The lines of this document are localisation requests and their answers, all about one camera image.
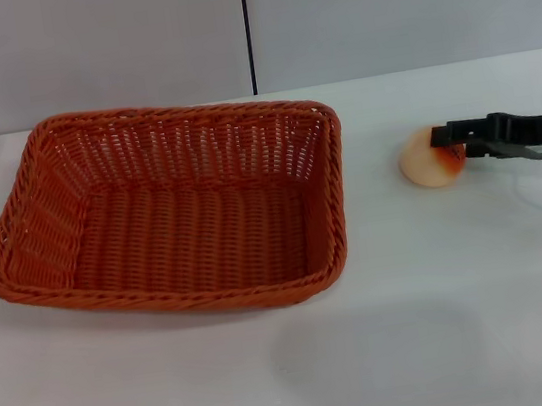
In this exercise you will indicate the orange woven plastic basket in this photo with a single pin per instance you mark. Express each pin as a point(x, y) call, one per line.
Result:
point(180, 236)

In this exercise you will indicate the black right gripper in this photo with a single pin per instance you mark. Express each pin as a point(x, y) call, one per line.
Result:
point(523, 127)

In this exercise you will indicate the peach-coloured round fruit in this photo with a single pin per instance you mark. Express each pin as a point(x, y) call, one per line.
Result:
point(422, 166)

